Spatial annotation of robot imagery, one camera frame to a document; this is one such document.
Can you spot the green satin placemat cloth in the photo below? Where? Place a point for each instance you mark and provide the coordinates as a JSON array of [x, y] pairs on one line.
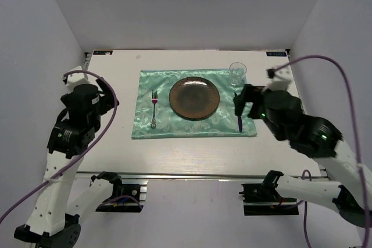
[[222, 123]]

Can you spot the blue label sticker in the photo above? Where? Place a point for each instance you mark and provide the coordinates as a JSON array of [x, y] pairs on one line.
[[276, 54], [102, 52]]

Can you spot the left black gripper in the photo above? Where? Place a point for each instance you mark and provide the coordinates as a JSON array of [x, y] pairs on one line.
[[109, 102]]

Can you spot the fork with pink neck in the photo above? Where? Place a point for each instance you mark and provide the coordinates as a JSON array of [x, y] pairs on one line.
[[154, 102]]

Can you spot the clear drinking glass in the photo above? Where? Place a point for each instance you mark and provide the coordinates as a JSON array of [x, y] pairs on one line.
[[237, 73]]

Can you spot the blue label sticker left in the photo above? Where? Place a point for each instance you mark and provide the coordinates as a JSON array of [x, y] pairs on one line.
[[102, 52]]

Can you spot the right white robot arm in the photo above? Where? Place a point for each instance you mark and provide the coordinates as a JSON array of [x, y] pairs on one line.
[[317, 139]]

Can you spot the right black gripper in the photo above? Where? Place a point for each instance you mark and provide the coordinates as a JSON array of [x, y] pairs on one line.
[[246, 95]]

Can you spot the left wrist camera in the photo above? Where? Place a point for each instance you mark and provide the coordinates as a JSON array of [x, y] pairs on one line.
[[75, 79]]

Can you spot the brown speckled ceramic plate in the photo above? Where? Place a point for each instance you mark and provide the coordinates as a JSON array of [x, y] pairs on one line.
[[194, 98]]

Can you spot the blue label sticker right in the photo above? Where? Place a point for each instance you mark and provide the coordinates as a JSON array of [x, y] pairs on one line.
[[276, 54]]

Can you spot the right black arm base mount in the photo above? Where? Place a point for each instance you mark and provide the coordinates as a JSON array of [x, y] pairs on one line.
[[257, 202]]

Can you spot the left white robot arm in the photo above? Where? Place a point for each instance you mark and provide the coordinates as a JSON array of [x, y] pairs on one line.
[[54, 221]]

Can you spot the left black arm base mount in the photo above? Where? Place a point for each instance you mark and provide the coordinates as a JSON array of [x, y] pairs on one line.
[[129, 197]]

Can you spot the purple handled knife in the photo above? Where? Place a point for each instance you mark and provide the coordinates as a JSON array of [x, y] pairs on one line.
[[239, 120]]

